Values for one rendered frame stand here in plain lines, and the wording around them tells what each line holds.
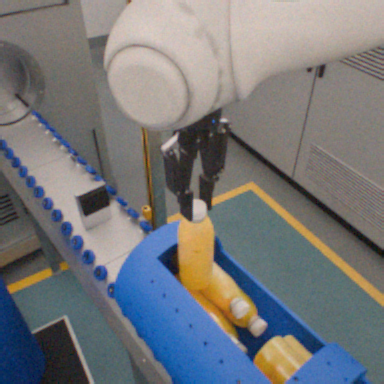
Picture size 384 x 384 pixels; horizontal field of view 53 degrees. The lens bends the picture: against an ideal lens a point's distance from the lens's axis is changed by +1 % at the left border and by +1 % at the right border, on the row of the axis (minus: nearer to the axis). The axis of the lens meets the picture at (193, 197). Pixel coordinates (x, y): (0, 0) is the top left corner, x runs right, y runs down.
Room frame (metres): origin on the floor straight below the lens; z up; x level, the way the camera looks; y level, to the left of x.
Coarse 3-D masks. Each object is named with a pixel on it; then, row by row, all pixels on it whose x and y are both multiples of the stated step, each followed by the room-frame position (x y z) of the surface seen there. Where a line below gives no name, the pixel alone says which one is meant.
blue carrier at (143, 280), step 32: (128, 256) 0.54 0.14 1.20; (160, 256) 0.53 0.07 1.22; (224, 256) 0.63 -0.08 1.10; (128, 288) 0.49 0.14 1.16; (160, 288) 0.46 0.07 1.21; (256, 288) 0.54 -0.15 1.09; (160, 320) 0.40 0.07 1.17; (192, 320) 0.38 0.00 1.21; (288, 320) 0.46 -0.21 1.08; (160, 352) 0.37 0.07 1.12; (192, 352) 0.34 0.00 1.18; (224, 352) 0.32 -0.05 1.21; (256, 352) 0.44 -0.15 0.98; (320, 352) 0.31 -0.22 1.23
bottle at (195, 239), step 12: (204, 216) 0.51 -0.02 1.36; (180, 228) 0.51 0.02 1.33; (192, 228) 0.49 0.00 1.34; (204, 228) 0.50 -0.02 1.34; (180, 240) 0.50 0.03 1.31; (192, 240) 0.48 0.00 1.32; (204, 240) 0.49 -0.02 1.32; (180, 252) 0.50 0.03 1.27; (192, 252) 0.48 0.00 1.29; (204, 252) 0.48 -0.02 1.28; (180, 264) 0.50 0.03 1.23; (192, 264) 0.48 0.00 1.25; (204, 264) 0.48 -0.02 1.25; (180, 276) 0.50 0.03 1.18; (192, 276) 0.48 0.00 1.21; (204, 276) 0.48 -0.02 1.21; (192, 288) 0.48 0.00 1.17; (204, 288) 0.48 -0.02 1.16
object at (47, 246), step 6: (30, 216) 1.39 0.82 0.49; (36, 222) 1.38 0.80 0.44; (36, 228) 1.38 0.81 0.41; (36, 234) 1.41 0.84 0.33; (42, 234) 1.39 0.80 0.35; (42, 240) 1.38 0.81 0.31; (48, 240) 1.40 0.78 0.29; (42, 246) 1.39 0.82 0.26; (48, 246) 1.39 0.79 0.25; (48, 252) 1.39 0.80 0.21; (48, 258) 1.38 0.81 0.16; (54, 258) 1.40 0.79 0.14; (54, 264) 1.39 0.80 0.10; (54, 270) 1.38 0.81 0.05; (60, 270) 1.41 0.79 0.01
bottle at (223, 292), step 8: (176, 256) 0.60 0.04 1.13; (176, 264) 0.59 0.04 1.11; (216, 264) 0.57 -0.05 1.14; (216, 272) 0.54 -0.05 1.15; (224, 272) 0.55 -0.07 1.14; (216, 280) 0.52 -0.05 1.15; (224, 280) 0.52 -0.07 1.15; (232, 280) 0.53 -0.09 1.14; (208, 288) 0.51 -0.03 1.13; (216, 288) 0.50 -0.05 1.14; (224, 288) 0.50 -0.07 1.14; (232, 288) 0.50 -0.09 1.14; (208, 296) 0.50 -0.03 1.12; (216, 296) 0.49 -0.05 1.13; (224, 296) 0.48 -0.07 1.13; (232, 296) 0.49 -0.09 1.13; (240, 296) 0.50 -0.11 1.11; (216, 304) 0.48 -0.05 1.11; (224, 304) 0.47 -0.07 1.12; (232, 304) 0.47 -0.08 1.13
